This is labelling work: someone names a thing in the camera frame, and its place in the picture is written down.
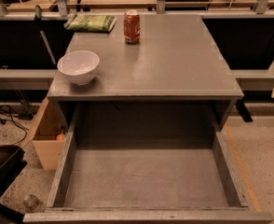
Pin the grey cabinet with top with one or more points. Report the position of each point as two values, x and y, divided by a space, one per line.
175 59

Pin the open grey top drawer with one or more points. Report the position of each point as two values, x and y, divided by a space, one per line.
146 163

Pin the orange soda can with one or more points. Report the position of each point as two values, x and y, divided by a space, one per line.
131 25

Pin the green chip bag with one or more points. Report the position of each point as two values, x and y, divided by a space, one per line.
90 23

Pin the white bowl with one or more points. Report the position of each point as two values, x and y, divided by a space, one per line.
79 67

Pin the small orange ball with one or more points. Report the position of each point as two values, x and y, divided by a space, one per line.
60 137

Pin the wooden box on floor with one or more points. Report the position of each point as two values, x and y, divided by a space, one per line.
47 125

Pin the clear glass jar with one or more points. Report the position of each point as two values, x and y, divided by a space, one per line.
33 204

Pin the green handled tool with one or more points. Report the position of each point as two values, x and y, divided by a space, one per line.
38 19

